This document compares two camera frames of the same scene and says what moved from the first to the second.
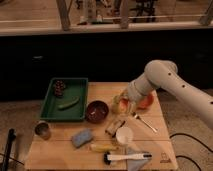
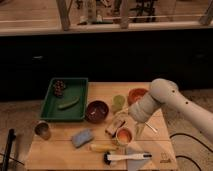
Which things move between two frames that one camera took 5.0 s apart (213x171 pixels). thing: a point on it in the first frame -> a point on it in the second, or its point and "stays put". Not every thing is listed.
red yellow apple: x=124 y=105 -> x=124 y=135
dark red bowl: x=97 y=112 stays put
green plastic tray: x=65 y=100 stays put
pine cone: x=59 y=87 stays put
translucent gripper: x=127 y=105 -> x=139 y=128
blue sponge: x=82 y=137 stays put
